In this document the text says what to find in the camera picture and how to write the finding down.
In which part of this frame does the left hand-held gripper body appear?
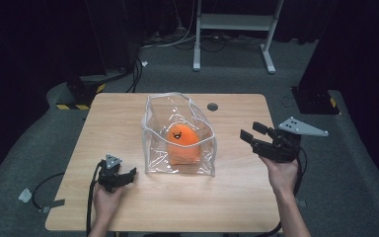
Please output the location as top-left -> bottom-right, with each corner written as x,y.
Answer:
97,153 -> 123,194

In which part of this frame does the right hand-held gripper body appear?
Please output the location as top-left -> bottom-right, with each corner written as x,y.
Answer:
252,116 -> 330,164

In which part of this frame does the clear plastic bag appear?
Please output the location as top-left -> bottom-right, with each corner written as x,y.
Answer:
140,92 -> 218,178

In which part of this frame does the orange plush toy with face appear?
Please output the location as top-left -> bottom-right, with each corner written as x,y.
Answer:
165,122 -> 202,166

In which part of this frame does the person's left hand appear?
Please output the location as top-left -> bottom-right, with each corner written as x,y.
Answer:
93,183 -> 126,225

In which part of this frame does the person's right hand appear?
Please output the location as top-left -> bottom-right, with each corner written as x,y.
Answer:
259,155 -> 301,199

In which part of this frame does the black striped stand base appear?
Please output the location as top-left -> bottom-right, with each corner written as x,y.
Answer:
55,73 -> 108,112
290,86 -> 341,116

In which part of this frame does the grey tape piece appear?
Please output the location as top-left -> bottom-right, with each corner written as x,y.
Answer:
18,188 -> 34,203

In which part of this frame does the white metal stand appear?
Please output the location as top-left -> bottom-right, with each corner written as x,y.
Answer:
192,0 -> 285,75

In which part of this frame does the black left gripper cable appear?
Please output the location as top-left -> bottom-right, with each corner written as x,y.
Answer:
85,160 -> 106,237

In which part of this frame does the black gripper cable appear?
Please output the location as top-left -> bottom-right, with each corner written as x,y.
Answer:
85,160 -> 106,237
255,145 -> 309,237

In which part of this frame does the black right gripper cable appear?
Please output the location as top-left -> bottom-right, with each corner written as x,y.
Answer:
255,145 -> 309,237

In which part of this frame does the thin black floor cable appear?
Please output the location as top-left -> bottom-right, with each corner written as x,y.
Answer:
31,171 -> 66,211

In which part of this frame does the black floor cable bundle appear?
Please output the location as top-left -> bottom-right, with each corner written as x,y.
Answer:
124,56 -> 144,94

